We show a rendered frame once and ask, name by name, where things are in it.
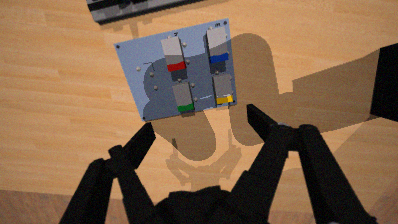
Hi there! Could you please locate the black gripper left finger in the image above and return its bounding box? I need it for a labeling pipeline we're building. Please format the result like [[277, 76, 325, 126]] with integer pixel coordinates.
[[59, 122, 165, 224]]

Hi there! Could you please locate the grey metal blank with yellow end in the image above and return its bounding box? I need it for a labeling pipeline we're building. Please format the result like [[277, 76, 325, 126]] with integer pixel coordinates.
[[212, 73, 233, 104]]

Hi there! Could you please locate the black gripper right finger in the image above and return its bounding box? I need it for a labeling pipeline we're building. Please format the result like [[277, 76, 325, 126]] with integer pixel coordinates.
[[207, 104, 378, 224]]

